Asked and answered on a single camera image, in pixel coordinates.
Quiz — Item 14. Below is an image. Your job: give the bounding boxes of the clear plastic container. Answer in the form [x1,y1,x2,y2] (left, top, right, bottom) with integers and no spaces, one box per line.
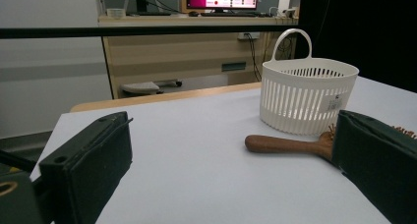
[106,8,127,20]

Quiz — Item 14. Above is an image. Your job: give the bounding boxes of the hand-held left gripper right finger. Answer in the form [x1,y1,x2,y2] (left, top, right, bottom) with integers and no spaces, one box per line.
[331,109,417,224]

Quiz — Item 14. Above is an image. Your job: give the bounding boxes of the black horizontal frame bar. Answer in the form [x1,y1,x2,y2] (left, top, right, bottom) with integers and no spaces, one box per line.
[0,24,301,40]

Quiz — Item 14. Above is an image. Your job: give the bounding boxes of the wooden hairbrush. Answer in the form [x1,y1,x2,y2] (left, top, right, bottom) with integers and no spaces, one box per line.
[244,124,417,163]

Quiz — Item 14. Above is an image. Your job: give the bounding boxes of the black curtain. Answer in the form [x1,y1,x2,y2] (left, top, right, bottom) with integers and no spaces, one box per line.
[294,0,417,94]

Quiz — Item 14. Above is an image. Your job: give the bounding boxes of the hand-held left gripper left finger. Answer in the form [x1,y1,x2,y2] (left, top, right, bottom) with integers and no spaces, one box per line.
[38,111,134,224]

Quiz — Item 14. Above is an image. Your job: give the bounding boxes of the white slotted plastic basket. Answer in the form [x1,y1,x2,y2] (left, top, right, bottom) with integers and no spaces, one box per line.
[259,28,360,137]

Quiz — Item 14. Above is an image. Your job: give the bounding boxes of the light wooden desk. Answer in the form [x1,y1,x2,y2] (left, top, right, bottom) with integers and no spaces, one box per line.
[97,15,300,100]

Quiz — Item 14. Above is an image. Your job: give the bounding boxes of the white cabinet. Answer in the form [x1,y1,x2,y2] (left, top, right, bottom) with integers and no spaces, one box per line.
[0,0,113,140]

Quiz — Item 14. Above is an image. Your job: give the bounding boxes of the black keyboard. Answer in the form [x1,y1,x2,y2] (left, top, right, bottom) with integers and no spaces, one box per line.
[200,11,260,18]

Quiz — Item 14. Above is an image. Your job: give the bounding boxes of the grey office chair base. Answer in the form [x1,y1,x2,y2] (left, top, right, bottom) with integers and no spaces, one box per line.
[119,80,183,95]

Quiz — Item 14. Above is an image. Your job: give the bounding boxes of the black cables under desk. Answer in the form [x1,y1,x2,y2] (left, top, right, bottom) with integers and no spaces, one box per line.
[244,32,296,83]

